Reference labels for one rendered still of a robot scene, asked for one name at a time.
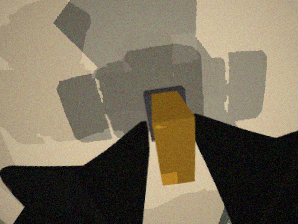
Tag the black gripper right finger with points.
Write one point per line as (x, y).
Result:
(251, 170)

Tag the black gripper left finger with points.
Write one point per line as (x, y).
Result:
(111, 188)

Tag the brown rectangular block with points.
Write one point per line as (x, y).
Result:
(175, 137)

